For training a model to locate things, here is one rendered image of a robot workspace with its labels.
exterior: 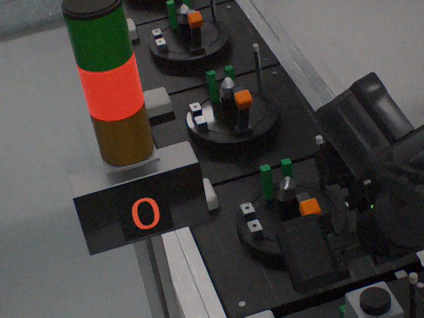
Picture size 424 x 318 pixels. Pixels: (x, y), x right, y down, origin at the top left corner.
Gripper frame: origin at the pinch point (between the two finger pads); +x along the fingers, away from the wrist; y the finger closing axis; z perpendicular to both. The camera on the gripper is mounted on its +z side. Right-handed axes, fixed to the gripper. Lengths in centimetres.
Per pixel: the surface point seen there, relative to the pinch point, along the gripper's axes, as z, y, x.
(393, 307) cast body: -6.4, -1.3, 5.5
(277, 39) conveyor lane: 43, -15, 61
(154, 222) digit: 8.0, 18.3, 3.8
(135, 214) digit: 9.0, 19.8, 2.4
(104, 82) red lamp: 18.2, 19.6, -8.9
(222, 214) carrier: 11.9, 7.3, 34.6
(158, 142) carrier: 27, 11, 47
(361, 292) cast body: -4.1, 0.9, 6.5
